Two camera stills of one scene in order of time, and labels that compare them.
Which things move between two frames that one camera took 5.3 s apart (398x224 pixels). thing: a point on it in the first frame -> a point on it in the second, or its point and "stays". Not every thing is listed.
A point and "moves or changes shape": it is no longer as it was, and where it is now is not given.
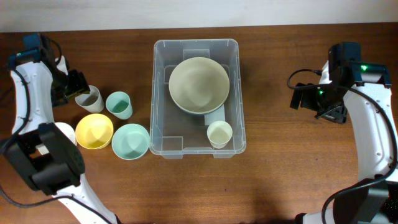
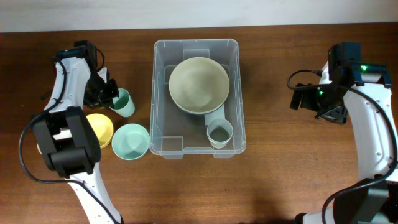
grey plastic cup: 92,102 moves or changes shape
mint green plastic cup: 119,104 moves or changes shape
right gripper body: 324,102 stays
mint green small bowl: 130,142 stays
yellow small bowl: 94,131 stays
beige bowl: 199,85 stays
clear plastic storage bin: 197,106 stays
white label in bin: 217,115 stays
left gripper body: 70,84 -> 101,92
